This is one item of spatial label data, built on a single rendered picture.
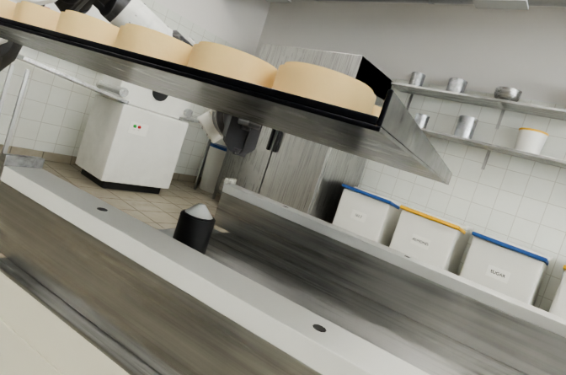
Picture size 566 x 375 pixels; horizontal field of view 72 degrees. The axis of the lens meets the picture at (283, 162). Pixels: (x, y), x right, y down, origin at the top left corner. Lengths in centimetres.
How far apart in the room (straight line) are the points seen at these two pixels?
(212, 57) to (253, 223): 36
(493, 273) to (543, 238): 79
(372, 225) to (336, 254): 345
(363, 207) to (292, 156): 91
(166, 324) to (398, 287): 30
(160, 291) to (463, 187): 420
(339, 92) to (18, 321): 25
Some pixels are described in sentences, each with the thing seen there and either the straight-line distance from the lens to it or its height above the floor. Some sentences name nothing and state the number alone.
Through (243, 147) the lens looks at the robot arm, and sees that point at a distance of 67.
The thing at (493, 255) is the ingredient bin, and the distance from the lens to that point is 364.
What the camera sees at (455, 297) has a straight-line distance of 47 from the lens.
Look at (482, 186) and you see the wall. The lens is 434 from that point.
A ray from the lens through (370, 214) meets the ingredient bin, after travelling 395.
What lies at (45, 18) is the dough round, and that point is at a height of 101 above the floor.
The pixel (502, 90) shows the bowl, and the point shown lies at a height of 207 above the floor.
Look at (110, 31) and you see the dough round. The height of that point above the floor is 101.
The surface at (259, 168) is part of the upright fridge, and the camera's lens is 443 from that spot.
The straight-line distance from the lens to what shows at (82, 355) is 28.
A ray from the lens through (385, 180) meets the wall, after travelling 463.
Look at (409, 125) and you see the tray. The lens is 18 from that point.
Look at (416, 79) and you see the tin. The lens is 452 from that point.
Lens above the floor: 98
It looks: 3 degrees down
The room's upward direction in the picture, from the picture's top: 18 degrees clockwise
